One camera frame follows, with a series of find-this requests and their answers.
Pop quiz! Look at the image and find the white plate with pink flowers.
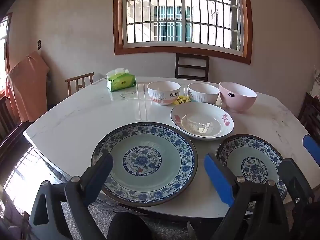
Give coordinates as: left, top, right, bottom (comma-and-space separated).
170, 102, 235, 141

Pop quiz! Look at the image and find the orange cloth cover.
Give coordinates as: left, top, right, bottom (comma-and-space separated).
5, 51, 50, 123

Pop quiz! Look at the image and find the bright side window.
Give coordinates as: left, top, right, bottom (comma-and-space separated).
0, 12, 13, 98

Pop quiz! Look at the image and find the person's dark trouser leg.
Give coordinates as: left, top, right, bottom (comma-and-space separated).
107, 212, 153, 240

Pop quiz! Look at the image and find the light wooden chair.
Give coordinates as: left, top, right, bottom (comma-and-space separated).
65, 72, 95, 97

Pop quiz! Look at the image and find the yellow sticker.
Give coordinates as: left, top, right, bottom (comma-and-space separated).
174, 95, 192, 105

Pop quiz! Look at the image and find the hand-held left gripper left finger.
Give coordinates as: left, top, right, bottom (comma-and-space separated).
29, 152, 114, 240

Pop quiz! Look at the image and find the green tissue pack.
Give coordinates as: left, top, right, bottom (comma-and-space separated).
106, 68, 137, 92

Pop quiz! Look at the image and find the dark wooden furniture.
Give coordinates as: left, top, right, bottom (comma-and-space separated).
297, 92, 320, 135

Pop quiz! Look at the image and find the white printed paper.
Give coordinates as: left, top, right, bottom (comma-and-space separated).
314, 67, 320, 98

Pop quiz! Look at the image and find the dark wooden chair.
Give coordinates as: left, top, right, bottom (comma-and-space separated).
174, 53, 210, 82

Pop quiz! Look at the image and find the white ribbed bowl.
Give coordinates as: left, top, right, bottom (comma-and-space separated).
187, 82, 220, 105

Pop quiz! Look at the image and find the brown framed barred window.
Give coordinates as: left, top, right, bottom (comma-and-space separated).
113, 0, 253, 65

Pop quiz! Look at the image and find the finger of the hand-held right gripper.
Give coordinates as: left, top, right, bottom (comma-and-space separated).
278, 158, 316, 207
302, 134, 320, 165

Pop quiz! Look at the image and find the dark wooden bench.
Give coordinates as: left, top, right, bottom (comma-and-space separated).
0, 97, 33, 160

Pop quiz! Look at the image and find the small blue floral plate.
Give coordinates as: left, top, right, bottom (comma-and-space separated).
215, 134, 288, 203

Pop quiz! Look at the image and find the large blue floral plate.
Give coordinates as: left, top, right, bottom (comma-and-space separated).
90, 122, 198, 207

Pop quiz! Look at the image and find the white bowl with pink ribs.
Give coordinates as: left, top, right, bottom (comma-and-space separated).
147, 81, 181, 105

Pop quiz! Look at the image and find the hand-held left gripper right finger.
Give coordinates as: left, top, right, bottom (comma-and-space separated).
204, 153, 292, 240

